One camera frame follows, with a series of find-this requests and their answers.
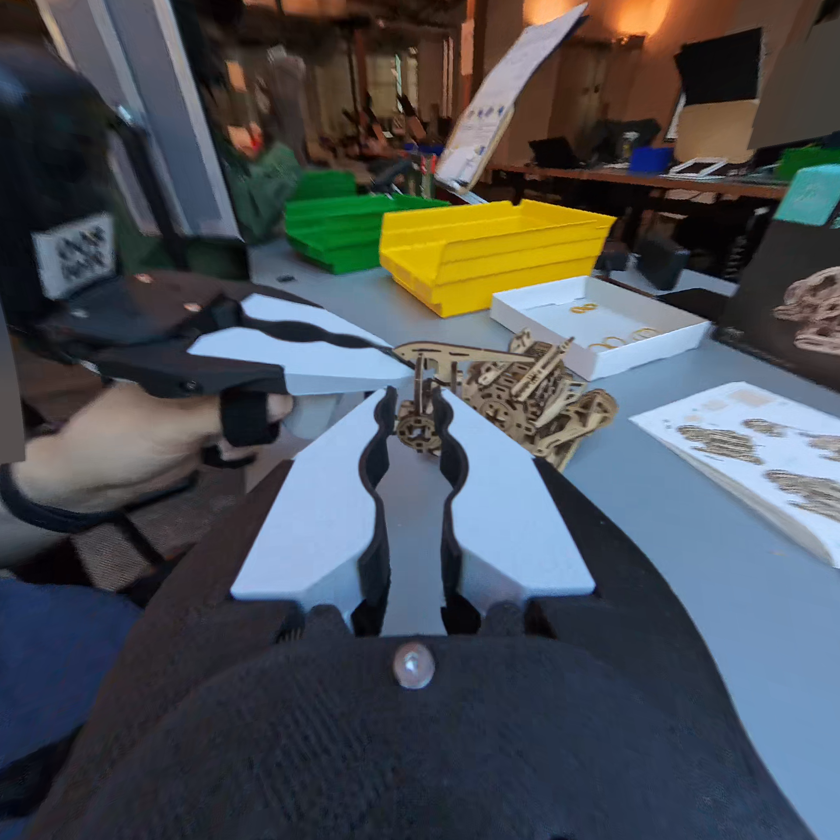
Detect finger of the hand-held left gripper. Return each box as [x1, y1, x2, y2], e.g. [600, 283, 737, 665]
[239, 293, 395, 349]
[187, 328, 417, 396]

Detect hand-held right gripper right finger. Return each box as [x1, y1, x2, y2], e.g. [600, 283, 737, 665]
[432, 387, 596, 636]

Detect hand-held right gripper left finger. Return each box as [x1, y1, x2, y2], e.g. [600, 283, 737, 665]
[231, 386, 399, 636]

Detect wooden model part with wheel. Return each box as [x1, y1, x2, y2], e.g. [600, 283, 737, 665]
[394, 341, 527, 458]

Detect wooden submarine model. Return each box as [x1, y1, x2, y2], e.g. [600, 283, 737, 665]
[459, 328, 619, 472]

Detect black model kit box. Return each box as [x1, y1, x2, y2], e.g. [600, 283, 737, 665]
[712, 164, 840, 395]

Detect person's left hand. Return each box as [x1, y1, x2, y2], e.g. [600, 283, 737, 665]
[13, 384, 294, 514]

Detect stacked green plastic bins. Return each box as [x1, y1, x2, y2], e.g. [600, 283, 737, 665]
[283, 171, 454, 276]

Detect green cloth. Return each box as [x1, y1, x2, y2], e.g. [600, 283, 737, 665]
[223, 141, 304, 245]

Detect stacked yellow plastic bins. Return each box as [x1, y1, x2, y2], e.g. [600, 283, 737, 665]
[378, 199, 618, 320]

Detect black wristband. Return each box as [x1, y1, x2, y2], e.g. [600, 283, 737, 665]
[0, 462, 201, 534]

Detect white shallow cardboard tray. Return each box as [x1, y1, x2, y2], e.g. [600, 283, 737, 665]
[491, 276, 711, 382]

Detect instruction booklet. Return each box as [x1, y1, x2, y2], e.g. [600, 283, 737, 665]
[629, 381, 840, 569]

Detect person's blue trouser leg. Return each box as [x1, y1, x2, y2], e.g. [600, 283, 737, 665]
[0, 576, 144, 782]

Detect white poster board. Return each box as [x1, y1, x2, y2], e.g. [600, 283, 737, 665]
[436, 3, 589, 195]

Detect black power adapter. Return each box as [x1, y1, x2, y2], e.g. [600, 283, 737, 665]
[635, 235, 691, 291]

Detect wooden side table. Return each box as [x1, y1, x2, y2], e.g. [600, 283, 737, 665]
[489, 163, 788, 201]

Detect beige cardboard sheet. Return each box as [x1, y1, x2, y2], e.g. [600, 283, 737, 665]
[672, 98, 762, 165]

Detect small green plastic bin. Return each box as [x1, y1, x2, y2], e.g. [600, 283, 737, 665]
[777, 145, 840, 182]

